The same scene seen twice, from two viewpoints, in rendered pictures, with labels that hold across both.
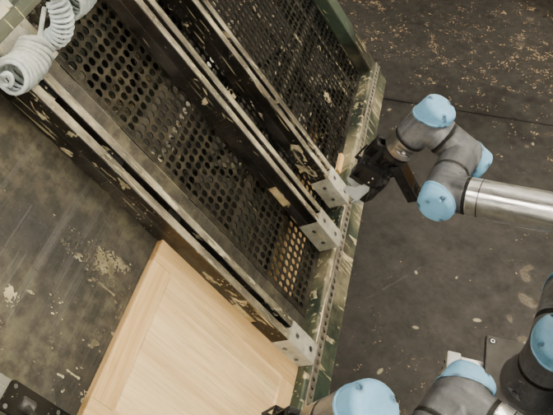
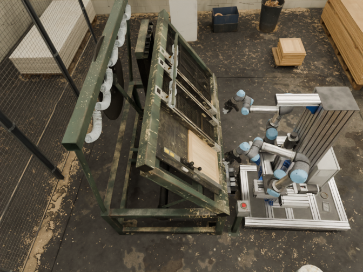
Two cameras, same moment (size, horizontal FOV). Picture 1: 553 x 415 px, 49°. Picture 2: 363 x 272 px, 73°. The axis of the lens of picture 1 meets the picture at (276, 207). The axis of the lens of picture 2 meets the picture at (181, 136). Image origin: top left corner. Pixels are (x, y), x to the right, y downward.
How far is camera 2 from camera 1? 1.33 m
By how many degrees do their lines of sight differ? 8
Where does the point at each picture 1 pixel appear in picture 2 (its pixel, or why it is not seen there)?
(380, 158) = (230, 103)
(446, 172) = (246, 105)
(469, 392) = (259, 141)
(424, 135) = (239, 98)
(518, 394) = not seen: hidden behind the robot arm
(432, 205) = (244, 112)
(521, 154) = (253, 87)
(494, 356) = not seen: hidden behind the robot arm
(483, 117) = (240, 78)
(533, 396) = not seen: hidden behind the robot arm
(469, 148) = (248, 99)
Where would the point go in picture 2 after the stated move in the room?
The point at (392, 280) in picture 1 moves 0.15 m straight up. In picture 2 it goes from (226, 130) to (226, 125)
